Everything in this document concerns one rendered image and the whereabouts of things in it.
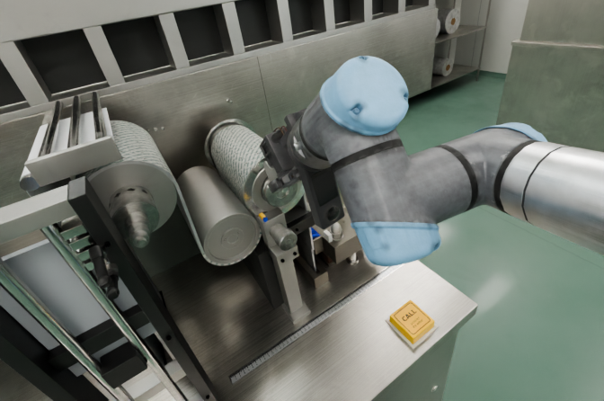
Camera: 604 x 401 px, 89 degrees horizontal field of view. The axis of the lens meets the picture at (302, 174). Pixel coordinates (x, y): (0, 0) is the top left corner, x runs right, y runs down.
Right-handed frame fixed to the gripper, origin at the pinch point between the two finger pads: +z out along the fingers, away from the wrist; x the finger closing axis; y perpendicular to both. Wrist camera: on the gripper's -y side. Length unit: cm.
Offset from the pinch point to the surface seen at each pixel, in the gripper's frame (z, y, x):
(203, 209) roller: 10.9, 3.6, 14.0
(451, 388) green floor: 70, -107, -53
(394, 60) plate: 26, 26, -68
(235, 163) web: 8.3, 9.5, 4.3
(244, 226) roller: 8.9, -3.4, 8.2
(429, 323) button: 5.4, -40.8, -18.5
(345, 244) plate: 16.4, -18.7, -13.9
